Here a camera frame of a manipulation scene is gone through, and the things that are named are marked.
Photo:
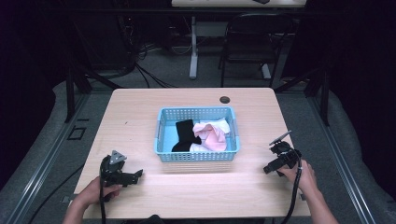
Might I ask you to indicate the black metal frame stand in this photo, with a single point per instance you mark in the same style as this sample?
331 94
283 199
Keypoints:
70 93
323 99

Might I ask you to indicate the dark object on white desk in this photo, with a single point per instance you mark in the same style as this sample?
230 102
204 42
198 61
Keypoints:
261 1

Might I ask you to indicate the blue plastic basket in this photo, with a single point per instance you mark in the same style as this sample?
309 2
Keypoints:
165 140

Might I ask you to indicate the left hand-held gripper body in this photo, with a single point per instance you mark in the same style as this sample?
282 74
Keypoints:
114 168

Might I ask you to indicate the black folding chair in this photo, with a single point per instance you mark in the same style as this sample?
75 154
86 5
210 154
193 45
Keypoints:
249 59

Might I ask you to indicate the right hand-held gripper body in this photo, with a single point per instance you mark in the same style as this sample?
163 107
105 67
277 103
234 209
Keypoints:
285 154

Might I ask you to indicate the person's left hand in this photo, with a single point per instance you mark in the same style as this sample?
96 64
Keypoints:
93 192

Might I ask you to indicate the black sock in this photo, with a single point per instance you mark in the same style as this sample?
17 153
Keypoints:
186 135

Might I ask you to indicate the white desk with metal legs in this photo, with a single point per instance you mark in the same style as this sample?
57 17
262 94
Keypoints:
193 46

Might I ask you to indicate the person's right hand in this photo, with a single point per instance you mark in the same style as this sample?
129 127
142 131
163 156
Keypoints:
300 177

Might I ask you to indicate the white sock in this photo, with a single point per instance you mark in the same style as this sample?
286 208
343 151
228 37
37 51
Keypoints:
221 124

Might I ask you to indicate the pink sock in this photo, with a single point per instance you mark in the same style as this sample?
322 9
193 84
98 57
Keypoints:
213 138

